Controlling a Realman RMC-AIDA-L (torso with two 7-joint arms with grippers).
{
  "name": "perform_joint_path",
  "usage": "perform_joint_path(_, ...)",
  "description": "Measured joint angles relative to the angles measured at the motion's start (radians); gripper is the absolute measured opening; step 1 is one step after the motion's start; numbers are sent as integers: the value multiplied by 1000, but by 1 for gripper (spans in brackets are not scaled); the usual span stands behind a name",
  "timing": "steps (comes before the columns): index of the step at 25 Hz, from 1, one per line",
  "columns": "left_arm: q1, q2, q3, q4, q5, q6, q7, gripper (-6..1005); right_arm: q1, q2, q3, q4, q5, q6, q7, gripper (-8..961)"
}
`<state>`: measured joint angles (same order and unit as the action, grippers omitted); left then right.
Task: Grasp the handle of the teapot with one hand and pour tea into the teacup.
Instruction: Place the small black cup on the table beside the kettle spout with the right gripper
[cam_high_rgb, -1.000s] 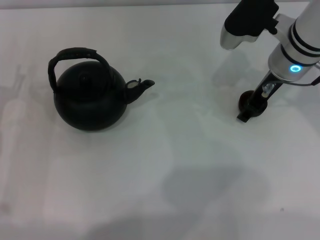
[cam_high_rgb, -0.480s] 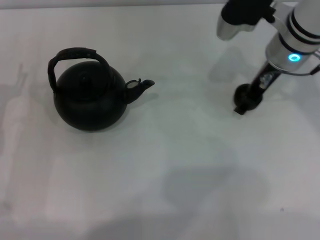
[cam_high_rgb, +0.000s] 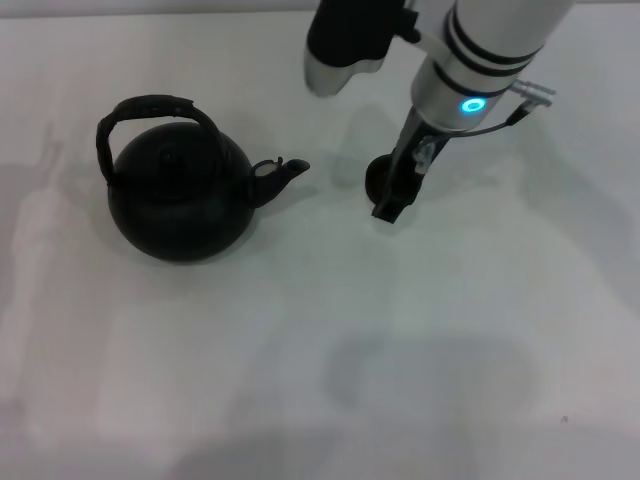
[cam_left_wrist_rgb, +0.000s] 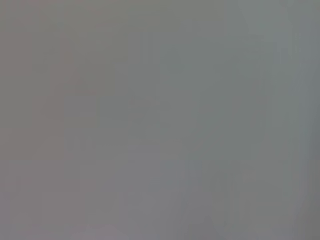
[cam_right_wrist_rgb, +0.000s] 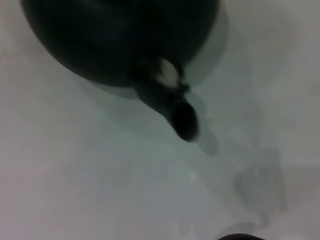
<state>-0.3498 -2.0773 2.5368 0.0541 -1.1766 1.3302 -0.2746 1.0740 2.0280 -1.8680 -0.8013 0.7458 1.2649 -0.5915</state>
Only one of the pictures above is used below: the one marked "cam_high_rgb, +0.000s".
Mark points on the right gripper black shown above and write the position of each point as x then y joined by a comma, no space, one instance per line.
417,145

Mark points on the small dark brown teacup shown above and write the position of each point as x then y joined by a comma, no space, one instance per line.
378,177

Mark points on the black round teapot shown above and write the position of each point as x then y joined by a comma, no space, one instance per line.
180,225

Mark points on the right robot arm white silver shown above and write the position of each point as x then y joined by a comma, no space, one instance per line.
500,30

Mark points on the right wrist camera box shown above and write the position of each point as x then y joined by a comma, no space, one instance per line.
350,35

